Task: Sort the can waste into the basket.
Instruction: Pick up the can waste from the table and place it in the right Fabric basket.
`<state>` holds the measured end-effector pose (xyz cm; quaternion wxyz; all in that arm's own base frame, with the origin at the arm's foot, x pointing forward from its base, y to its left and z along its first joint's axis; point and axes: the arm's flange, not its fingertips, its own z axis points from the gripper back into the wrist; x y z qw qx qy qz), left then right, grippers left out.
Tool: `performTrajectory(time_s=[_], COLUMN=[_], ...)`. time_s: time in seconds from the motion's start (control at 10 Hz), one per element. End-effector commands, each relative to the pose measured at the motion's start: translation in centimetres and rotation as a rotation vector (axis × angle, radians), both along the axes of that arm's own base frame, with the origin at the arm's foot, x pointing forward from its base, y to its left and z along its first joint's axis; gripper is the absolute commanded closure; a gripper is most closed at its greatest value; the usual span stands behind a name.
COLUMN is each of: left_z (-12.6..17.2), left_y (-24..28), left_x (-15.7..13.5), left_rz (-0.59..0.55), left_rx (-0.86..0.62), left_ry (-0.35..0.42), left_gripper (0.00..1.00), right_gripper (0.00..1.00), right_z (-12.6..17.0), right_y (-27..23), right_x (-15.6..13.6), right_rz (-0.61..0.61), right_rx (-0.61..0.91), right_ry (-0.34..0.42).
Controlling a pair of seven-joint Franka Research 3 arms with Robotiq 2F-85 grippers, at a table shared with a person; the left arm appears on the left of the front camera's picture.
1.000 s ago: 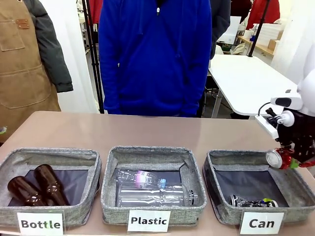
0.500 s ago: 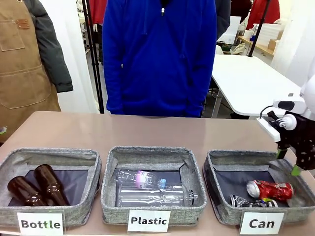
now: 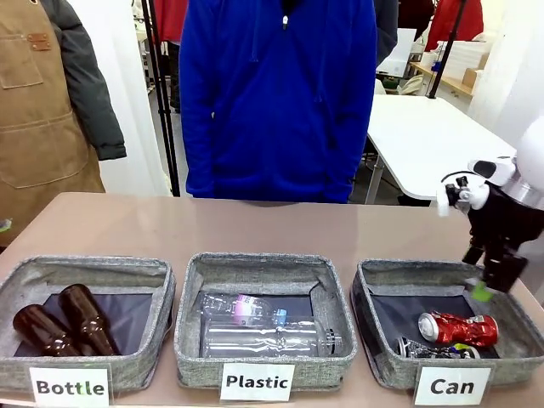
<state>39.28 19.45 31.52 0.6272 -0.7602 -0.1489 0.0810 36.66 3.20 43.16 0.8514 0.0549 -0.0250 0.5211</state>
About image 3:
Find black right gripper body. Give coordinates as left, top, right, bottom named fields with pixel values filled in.
left=467, top=184, right=544, bottom=258

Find crushed red can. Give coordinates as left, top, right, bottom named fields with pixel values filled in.
left=418, top=311, right=499, bottom=346

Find crushed black can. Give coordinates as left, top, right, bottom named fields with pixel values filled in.
left=397, top=337, right=481, bottom=360

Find brown glass beer bottle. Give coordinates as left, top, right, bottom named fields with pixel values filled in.
left=12, top=303, right=84, bottom=357
left=58, top=283, right=122, bottom=356

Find large clear plastic bottle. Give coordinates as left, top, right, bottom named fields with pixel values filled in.
left=203, top=319, right=343, bottom=359

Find small clear bottle pink label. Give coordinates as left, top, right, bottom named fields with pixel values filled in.
left=199, top=292, right=290, bottom=329

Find grey fabric basket can label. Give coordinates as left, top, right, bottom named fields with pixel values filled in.
left=350, top=258, right=544, bottom=390

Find grey fabric basket bottle label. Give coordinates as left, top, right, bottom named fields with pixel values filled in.
left=0, top=254, right=177, bottom=394

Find white sign reading Can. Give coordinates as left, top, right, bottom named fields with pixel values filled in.
left=414, top=365, right=492, bottom=405

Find grey fabric basket plastic label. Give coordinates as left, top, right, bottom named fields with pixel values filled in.
left=173, top=252, right=358, bottom=391

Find white background table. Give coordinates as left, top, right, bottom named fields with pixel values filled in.
left=365, top=93, right=518, bottom=206

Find person in brown apron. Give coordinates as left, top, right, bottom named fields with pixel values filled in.
left=0, top=0, right=128, bottom=248

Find wooden shelf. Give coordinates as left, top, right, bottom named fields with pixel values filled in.
left=410, top=61, right=475, bottom=101

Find stack of white boxes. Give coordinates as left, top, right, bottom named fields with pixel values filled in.
left=441, top=40, right=490, bottom=81

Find white sign reading Bottle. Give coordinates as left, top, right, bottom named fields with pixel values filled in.
left=28, top=365, right=111, bottom=408

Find black stand pole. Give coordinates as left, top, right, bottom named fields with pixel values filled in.
left=428, top=0, right=467, bottom=99
left=142, top=0, right=182, bottom=197

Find white flat board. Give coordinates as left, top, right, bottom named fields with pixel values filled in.
left=376, top=28, right=417, bottom=78

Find red hanging garment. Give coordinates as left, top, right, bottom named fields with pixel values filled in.
left=152, top=0, right=189, bottom=44
left=424, top=0, right=485, bottom=52

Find person in dark jacket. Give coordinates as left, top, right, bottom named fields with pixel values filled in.
left=373, top=0, right=399, bottom=68

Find person in blue hoodie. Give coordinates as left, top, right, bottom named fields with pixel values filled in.
left=178, top=0, right=378, bottom=206

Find white sign reading Plastic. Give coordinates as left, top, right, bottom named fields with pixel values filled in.
left=219, top=363, right=296, bottom=402

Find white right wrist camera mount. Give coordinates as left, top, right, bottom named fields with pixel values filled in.
left=436, top=156, right=518, bottom=218

